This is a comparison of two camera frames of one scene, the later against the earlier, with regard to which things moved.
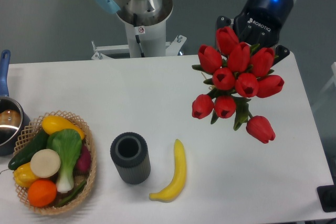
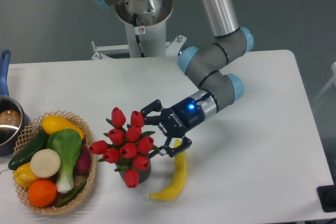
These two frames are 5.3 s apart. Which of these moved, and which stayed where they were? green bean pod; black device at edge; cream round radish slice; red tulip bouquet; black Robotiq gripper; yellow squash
Moved: black Robotiq gripper; red tulip bouquet
Stayed: cream round radish slice; black device at edge; green bean pod; yellow squash
